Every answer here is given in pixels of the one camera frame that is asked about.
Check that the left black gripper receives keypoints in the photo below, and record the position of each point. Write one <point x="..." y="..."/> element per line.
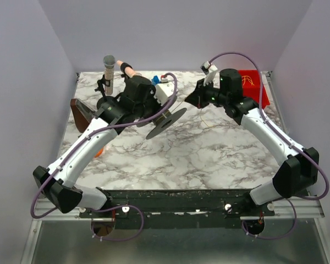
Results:
<point x="156" y="110"/>

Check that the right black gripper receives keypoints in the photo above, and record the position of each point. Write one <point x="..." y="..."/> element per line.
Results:
<point x="199" y="93"/>

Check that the black cable spool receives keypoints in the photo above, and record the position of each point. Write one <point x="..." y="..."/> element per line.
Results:
<point x="162" y="122"/>

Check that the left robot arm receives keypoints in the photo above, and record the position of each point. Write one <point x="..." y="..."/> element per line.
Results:
<point x="140" y="102"/>

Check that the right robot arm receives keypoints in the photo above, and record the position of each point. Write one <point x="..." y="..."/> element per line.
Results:
<point x="297" y="165"/>

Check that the blue and white block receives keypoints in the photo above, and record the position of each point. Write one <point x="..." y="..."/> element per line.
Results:
<point x="155" y="80"/>

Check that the pink wooden microphone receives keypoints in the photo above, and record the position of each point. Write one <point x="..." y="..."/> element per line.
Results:
<point x="127" y="70"/>

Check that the grey mesh microphone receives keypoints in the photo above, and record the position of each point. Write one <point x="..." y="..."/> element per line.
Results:
<point x="109" y="63"/>

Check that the red plastic bin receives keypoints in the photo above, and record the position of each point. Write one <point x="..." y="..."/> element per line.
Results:
<point x="250" y="83"/>

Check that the orange curved track piece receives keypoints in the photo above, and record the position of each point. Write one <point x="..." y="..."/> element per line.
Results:
<point x="100" y="152"/>

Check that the brown wooden metronome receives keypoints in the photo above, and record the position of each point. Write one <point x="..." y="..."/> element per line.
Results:
<point x="82" y="114"/>

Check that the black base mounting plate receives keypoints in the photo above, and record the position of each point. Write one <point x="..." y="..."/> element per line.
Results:
<point x="179" y="209"/>

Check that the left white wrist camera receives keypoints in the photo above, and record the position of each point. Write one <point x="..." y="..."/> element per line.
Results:
<point x="164" y="92"/>

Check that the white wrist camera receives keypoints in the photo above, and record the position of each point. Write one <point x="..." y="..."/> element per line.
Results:
<point x="210" y="70"/>
<point x="164" y="92"/>

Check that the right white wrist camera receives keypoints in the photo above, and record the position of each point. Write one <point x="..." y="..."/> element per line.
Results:
<point x="210" y="70"/>

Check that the aluminium frame rail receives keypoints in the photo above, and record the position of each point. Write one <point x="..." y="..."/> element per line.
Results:
<point x="282" y="210"/>

